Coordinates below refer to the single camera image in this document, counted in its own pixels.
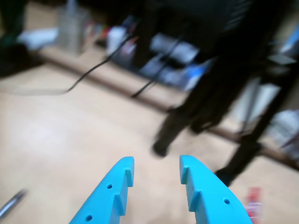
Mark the black capped gel pen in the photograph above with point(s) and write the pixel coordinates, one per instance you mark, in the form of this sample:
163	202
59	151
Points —
12	203

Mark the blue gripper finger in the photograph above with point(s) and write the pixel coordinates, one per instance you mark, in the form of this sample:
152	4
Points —
215	203
102	200

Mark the clear plastic container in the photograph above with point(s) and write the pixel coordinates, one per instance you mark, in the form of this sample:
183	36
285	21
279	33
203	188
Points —
72	28

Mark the white plastic bottle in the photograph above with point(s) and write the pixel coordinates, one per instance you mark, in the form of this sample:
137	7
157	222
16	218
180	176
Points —
116	39

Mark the red retractable pen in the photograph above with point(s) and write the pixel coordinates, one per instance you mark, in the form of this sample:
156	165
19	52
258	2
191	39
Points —
254	196

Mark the black camera tripod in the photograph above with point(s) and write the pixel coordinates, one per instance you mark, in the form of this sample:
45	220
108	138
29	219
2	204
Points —
210	93

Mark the light wood background desk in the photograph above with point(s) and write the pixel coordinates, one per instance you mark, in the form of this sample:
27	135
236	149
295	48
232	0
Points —
93	63

